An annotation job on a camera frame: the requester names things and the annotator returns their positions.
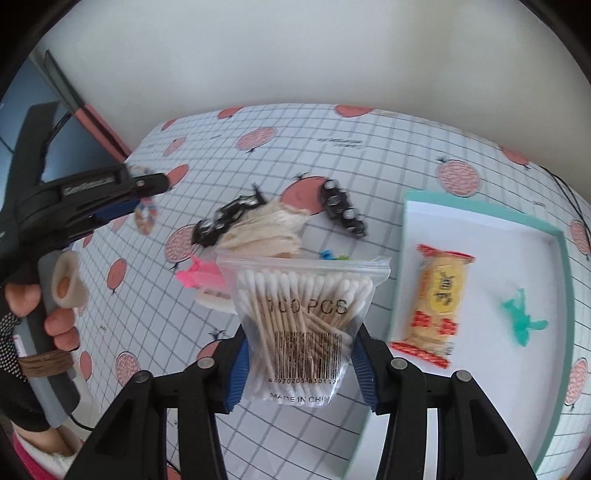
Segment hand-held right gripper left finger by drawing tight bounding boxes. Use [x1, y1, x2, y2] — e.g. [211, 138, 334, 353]
[62, 323, 252, 480]

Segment black toy car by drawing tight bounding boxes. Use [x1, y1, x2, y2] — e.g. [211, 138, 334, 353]
[320, 180, 369, 239]

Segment person's left forearm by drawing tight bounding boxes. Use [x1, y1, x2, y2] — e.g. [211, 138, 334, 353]
[11, 424, 86, 480]

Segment checked printed tablecloth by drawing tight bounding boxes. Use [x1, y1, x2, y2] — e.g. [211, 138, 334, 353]
[69, 104, 591, 480]

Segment cotton swab bag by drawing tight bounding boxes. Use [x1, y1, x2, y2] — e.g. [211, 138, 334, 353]
[216, 256, 392, 408]

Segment teal toy figure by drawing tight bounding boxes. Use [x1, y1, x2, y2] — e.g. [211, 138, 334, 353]
[501, 287, 549, 347]

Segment black sparkly hair clip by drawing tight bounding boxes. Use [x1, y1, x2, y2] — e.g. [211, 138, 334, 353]
[191, 184, 267, 247]

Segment white tape roll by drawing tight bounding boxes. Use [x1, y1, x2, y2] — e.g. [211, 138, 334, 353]
[51, 251, 88, 310]

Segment white tray with teal rim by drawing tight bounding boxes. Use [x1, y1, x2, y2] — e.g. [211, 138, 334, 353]
[358, 189, 573, 480]

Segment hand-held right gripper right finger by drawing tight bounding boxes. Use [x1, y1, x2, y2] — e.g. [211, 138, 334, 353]
[351, 323, 539, 480]

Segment pink hair rollers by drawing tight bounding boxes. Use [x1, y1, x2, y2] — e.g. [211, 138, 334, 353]
[174, 256, 225, 291]

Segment dark screen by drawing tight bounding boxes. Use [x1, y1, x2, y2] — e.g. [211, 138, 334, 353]
[0, 50, 132, 185]

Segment small colourful toy under rollers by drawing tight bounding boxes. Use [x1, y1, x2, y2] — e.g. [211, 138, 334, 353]
[130, 165, 160, 235]

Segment person's left hand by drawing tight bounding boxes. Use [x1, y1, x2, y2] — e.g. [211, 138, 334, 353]
[0, 282, 81, 432]

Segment orange snack packet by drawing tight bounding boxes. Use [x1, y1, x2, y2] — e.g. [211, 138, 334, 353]
[390, 244, 476, 370]

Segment beige lace cloth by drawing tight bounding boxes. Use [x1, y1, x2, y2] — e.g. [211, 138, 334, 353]
[217, 199, 311, 259]

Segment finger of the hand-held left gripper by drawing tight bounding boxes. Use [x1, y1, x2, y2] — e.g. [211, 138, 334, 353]
[90, 196, 141, 224]
[121, 172, 168, 200]

